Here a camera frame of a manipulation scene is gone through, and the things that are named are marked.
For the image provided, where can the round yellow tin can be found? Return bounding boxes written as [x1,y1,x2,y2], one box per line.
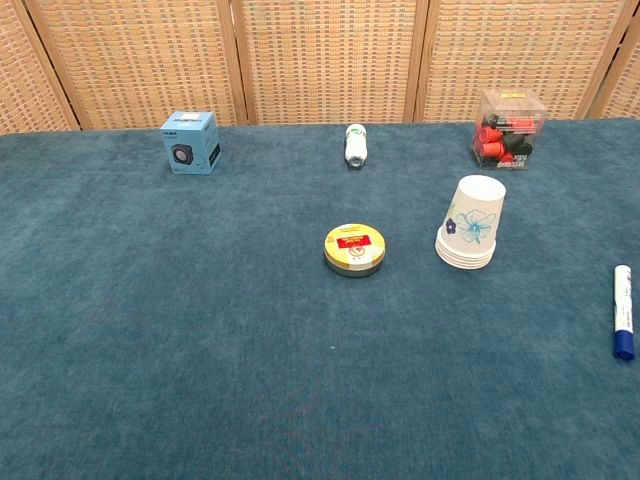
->
[322,222,387,278]

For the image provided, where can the small white plastic bottle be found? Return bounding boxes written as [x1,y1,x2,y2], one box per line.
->
[343,123,369,169]

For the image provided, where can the blue plush table cloth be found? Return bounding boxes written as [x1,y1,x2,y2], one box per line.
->
[0,117,640,480]

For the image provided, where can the blue speaker carton box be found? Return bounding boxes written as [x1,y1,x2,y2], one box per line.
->
[159,110,222,176]

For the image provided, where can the clear box red black parts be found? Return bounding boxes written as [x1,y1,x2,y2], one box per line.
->
[469,88,548,171]

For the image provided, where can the white marker blue cap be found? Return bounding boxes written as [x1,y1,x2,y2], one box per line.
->
[610,264,637,362]

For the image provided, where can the wicker folding screen wooden frame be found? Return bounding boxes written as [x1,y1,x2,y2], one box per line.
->
[0,0,640,135]

